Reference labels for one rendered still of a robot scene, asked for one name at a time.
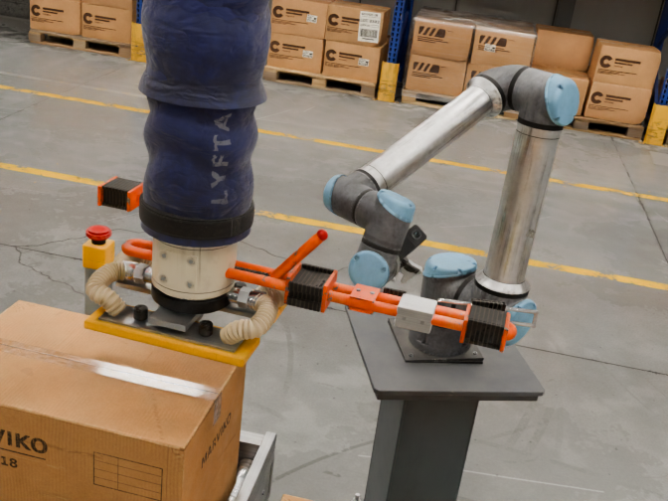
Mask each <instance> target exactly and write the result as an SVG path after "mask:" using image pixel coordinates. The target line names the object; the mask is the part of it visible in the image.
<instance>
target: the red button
mask: <svg viewBox="0 0 668 501"><path fill-rule="evenodd" d="M85 235H86V236H87V237H88V238H89V239H91V243H92V244H94V245H98V246H101V245H104V244H105V243H106V240H107V239H108V238H110V237H111V235H112V230H111V229H110V228H109V227H107V226H102V225H95V226H91V227H89V228H88V229H86V230H85Z"/></svg>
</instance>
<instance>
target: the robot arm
mask: <svg viewBox="0 0 668 501"><path fill-rule="evenodd" d="M579 104H580V93H579V89H578V87H577V85H576V83H575V82H574V81H573V80H571V79H569V78H566V77H563V76H562V75H560V74H553V73H550V72H546V71H542V70H539V69H535V68H531V67H529V66H524V65H509V66H502V67H497V68H493V69H490V70H487V71H484V72H482V73H480V74H478V75H476V76H475V77H474V78H472V79H471V80H470V81H469V82H468V83H467V87H466V91H464V92H463V93H462V94H460V95H459V96H458V97H456V98H455V99H453V100H452V101H451V102H449V103H448V104H447V105H445V106H444V107H443V108H441V109H440V110H439V111H437V112H436V113H435V114H433V115H432V116H431V117H429V118H428V119H426V120H425V121H424V122H422V123H421V124H420V125H418V126H417V127H416V128H414V129H413V130H412V131H410V132H409V133H408V134H406V135H405V136H404V137H402V138H401V139H400V140H398V141H397V142H395V143H394V144H393V145H391V146H390V147H389V148H387V149H386V150H385V151H383V152H382V153H381V154H379V155H378V156H377V157H375V158H374V159H373V160H371V161H370V162H368V163H367V164H366V165H364V166H363V167H362V168H359V169H357V170H356V171H355V172H353V173H352V174H350V175H349V176H348V177H347V176H345V175H343V174H341V175H335V176H333V177H332V178H331V179H330V180H329V181H328V182H327V184H326V186H325V188H324V192H323V203H324V205H325V207H326V209H327V210H329V211H330V212H332V213H333V214H334V215H336V216H340V217H342V218H344V219H346V220H347V221H349V222H351V223H353V224H355V225H357V226H359V227H361V228H363V229H365V231H364V234H363V237H362V240H361V242H360V245H359V248H358V250H357V253H356V254H355V255H354V256H353V257H352V258H351V260H350V263H349V267H348V272H349V276H350V279H351V281H352V282H353V283H354V284H355V285H356V284H357V283H359V284H363V285H368V286H372V287H377V288H382V287H384V286H385V285H386V283H388V282H389V281H392V282H394V281H395V280H396V279H395V277H396V276H397V274H398V272H400V273H402V274H403V276H402V278H401V283H405V282H407V281H409V280H410V279H411V278H413V277H414V276H415V275H417V274H423V276H422V283H421V291H420V297H423V298H427V299H432V300H436V301H437V300H438V299H439V298H442V299H450V300H458V301H466V302H471V298H478V299H487V300H495V301H503V302H506V306H507V307H515V308H524V309H532V310H536V309H537V307H536V304H535V302H533V300H532V299H528V294H529V289H530V285H529V283H528V282H527V280H526V279H525V275H526V271H527V267H528V263H529V259H530V255H531V251H532V247H533V243H534V239H535V235H536V231H537V227H538V224H539V220H540V216H541V212H542V208H543V204H544V200H545V196H546V192H547V188H548V184H549V180H550V176H551V171H552V167H553V163H554V159H555V155H556V151H557V147H558V143H559V139H560V135H561V132H562V131H563V128H564V126H566V125H568V124H570V123H571V122H572V121H573V120H574V116H576V114H577V112H578V108H579ZM506 110H515V111H518V112H519V115H518V120H517V123H518V124H517V129H516V133H515V137H514V142H513V146H512V151H511V155H510V159H509V164H508V168H507V173H506V177H505V181H504V186H503V190H502V194H501V199H500V203H499V208H498V212H497V216H496V221H495V225H494V230H493V234H492V238H491V243H490V247H489V251H488V256H487V259H486V264H485V268H484V269H482V270H480V271H478V272H477V273H476V269H477V262H476V260H475V259H474V258H472V257H471V256H468V255H465V254H462V253H457V252H443V253H438V254H435V255H433V256H431V257H430V258H428V259H427V261H426V262H425V266H424V271H423V272H422V267H421V266H419V265H417V264H416V263H413V262H412V261H411V260H409V259H408V258H407V256H408V255H409V254H410V253H411V252H413V251H414V250H415V249H416V248H417V247H418V246H419V245H421V244H422V243H423V242H424V241H425V239H426V234H425V233H424V232H423V230H422V229H421V228H420V227H419V226H418V225H413V226H412V227H411V228H410V229H409V227H410V224H411V222H412V221H413V219H414V213H415V210H416V206H415V204H414V203H413V202H412V201H411V200H409V199H408V198H406V197H404V196H401V195H400V194H397V193H395V192H392V191H391V190H392V189H394V188H395V187H396V186H398V185H399V184H400V183H401V182H403V181H404V180H405V179H407V178H408V177H409V176H410V175H412V174H413V173H414V172H415V171H416V170H417V169H419V168H420V167H421V166H422V165H424V164H425V163H426V162H428V161H429V160H430V159H432V158H433V157H434V156H435V155H437V154H438V153H439V152H441V151H442V150H443V149H444V148H446V147H447V146H448V145H450V144H451V143H452V142H454V141H455V140H456V139H457V138H459V137H460V136H461V135H463V134H464V133H465V132H466V131H468V130H469V129H470V128H472V127H473V126H474V125H476V124H477V123H478V122H479V121H481V120H482V119H483V118H485V117H486V116H487V117H495V116H497V115H498V114H499V113H501V112H503V111H506ZM460 334H461V331H457V330H452V329H448V328H444V327H439V326H435V325H432V326H431V330H430V333H429V334H426V333H422V332H418V331H414V330H409V340H410V342H411V343H412V345H413V346H415V347H416V348H417V349H419V350H420V351H422V352H424V353H427V354H429V355H433V356H438V357H454V356H459V355H462V354H464V353H466V352H467V351H468V350H469V349H470V347H471V344H469V343H465V342H464V341H463V343H459V339H460Z"/></svg>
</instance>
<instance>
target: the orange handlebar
mask: <svg viewBox="0 0 668 501"><path fill-rule="evenodd" d="M152 245H153V242H151V241H147V240H143V239H131V240H127V241H125V242H124V243H123V244H122V246H121V249H122V251H123V252H124V253H125V254H127V255H130V256H134V257H138V258H143V259H147V260H151V261H152ZM235 266H239V267H245V268H248V269H253V270H256V271H258V270H259V271H262V272H267V273H268V276H265V275H261V274H256V273H252V272H247V271H243V270H239V269H234V268H228V269H227V271H226V274H225V277H226V278H230V279H234V280H238V281H243V282H247V283H251V284H256V285H260V286H265V287H269V288H273V289H278V290H282V291H285V283H286V278H287V276H288V275H289V274H290V272H288V273H287V274H286V275H285V276H284V277H282V278H281V279H279V278H274V277H270V276H269V274H270V273H272V272H273V271H274V270H275V268H271V267H266V266H262V265H257V264H253V263H248V262H244V261H239V260H236V264H235ZM380 290H381V288H377V287H372V286H368V285H363V284H359V283H357V284H356V286H351V285H347V284H343V283H338V282H334V284H333V288H332V290H329V292H328V295H327V301H331V302H335V303H339V304H344V305H348V306H349V307H348V309H349V310H354V311H358V312H362V313H367V314H371V315H372V314H373V313H374V312H379V313H383V314H388V315H392V316H396V315H397V314H398V313H397V308H398V305H399V303H400V300H401V297H400V296H395V295H391V294H387V293H383V292H380ZM465 312H466V311H463V310H458V309H454V308H449V307H445V306H440V305H436V308H435V312H434V314H433V317H432V319H431V321H430V322H431V325H435V326H439V327H444V328H448V329H452V330H457V331H461V329H462V324H463V320H464V316H465ZM516 335H517V329H516V326H515V325H514V324H513V323H511V322H510V324H509V331H508V335H507V339H506V341H510V340H512V339H514V338H515V337H516Z"/></svg>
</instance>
